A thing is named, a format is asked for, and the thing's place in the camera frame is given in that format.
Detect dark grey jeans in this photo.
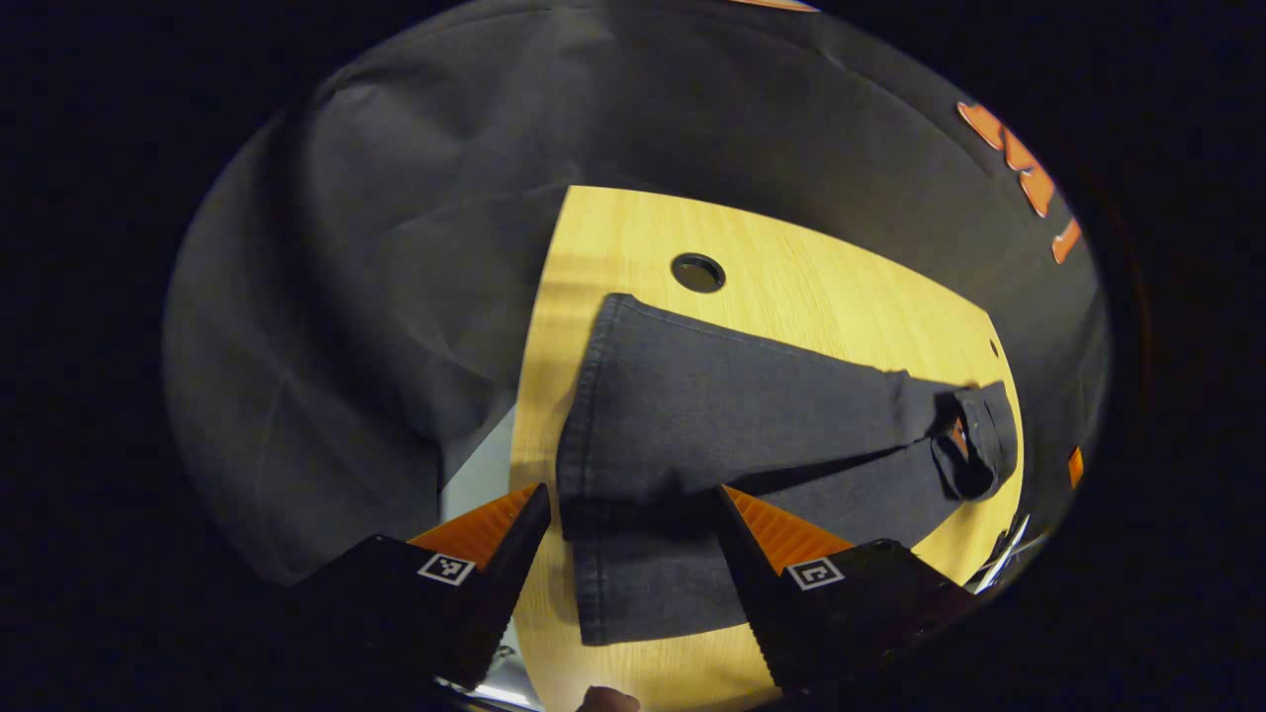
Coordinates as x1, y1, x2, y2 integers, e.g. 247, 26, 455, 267
554, 293, 1024, 648

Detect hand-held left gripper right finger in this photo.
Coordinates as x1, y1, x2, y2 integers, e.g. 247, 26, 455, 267
713, 485, 982, 694

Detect black backdrop cloth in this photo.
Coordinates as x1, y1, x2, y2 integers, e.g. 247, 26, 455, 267
163, 0, 1111, 586

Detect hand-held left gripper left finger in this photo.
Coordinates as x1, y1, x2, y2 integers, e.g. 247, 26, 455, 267
285, 482, 554, 692

